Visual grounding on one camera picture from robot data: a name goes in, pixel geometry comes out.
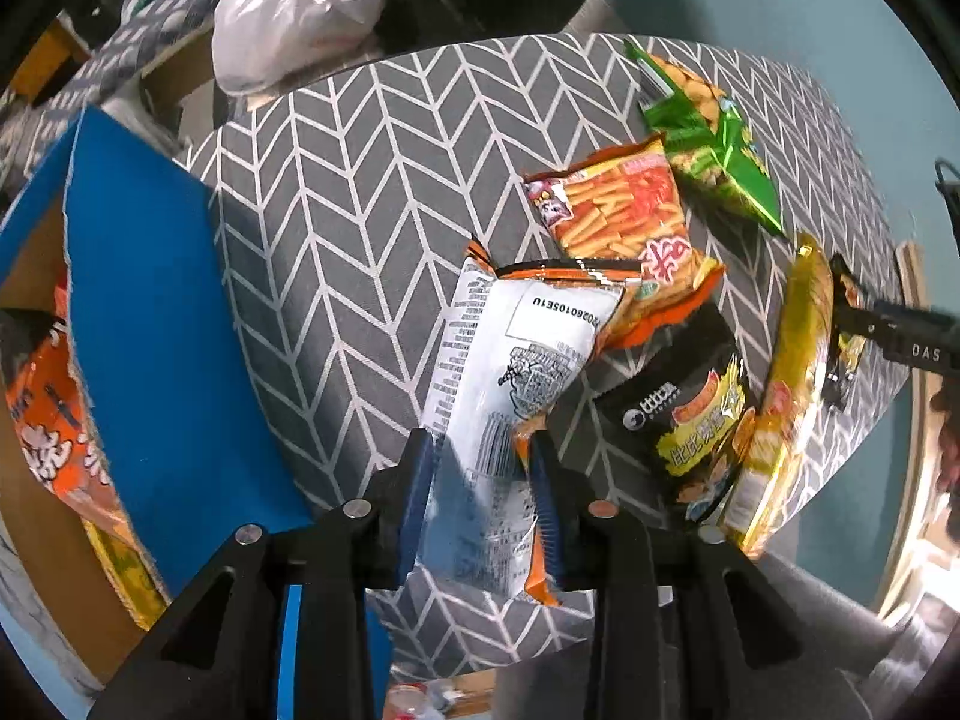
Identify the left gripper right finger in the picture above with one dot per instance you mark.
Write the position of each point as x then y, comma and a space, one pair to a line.
562, 497

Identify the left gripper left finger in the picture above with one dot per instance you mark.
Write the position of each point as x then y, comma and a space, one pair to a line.
399, 497

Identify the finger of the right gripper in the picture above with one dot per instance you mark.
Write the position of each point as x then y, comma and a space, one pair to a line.
919, 338

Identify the black noodle snack bag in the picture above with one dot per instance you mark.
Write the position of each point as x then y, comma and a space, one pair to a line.
688, 416

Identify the white orange snack bag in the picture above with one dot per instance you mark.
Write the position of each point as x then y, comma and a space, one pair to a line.
514, 340

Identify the long yellow cracker pack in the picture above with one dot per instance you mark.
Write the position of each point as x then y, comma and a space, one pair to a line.
793, 395

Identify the blue cardboard box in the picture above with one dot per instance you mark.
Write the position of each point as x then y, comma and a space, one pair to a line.
267, 617

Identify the green peanut snack bag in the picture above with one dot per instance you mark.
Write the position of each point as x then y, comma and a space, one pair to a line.
706, 138

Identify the grey chevron ottoman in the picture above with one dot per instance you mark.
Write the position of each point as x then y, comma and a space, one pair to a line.
341, 215

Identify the orange fries snack bag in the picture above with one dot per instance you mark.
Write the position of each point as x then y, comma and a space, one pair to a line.
619, 212

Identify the orange snack bag in box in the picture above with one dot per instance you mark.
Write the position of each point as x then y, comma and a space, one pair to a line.
49, 419

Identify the white plastic bag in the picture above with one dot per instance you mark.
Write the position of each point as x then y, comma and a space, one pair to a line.
256, 44

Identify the checkered bench cushion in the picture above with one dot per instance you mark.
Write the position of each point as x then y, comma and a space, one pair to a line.
134, 46

